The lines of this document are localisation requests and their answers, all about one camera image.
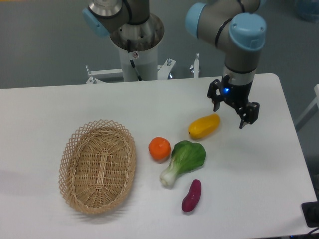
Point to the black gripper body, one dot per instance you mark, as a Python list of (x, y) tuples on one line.
[(234, 95)]

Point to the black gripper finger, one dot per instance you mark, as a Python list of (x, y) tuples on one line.
[(248, 113), (212, 94)]

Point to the yellow mango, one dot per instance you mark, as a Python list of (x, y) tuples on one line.
[(204, 126)]

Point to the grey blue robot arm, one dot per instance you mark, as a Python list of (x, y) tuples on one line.
[(232, 26)]

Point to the green bok choy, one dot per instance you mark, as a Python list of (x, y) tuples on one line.
[(185, 157)]

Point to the white furniture leg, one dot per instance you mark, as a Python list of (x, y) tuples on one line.
[(309, 111)]

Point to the orange tangerine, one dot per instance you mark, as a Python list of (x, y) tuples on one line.
[(159, 148)]

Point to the purple sweet potato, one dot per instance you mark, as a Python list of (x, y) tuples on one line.
[(191, 200)]

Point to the black device at edge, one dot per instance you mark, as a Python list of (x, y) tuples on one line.
[(311, 213)]

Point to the woven wicker basket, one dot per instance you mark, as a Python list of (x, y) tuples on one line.
[(97, 168)]

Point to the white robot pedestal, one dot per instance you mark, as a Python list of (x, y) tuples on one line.
[(138, 48)]

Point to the white metal base frame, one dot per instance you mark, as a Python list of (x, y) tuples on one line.
[(163, 72)]

